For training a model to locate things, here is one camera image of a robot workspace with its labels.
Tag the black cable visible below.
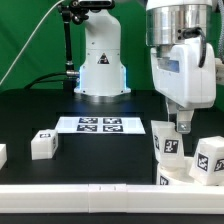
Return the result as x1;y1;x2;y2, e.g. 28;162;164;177
23;72;79;90

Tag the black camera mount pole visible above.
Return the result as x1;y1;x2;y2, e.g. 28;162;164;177
58;0;88;78

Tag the white U-shaped obstacle wall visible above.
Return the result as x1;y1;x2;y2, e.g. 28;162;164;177
0;143;224;215

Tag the paper sheet with fiducial tags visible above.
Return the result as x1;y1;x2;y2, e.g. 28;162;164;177
55;117;145;134

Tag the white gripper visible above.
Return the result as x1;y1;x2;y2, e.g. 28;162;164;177
151;38;216;134

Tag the white round stool seat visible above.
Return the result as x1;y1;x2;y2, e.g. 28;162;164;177
156;157;202;186

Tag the white cable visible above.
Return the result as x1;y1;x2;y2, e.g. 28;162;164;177
0;0;65;86

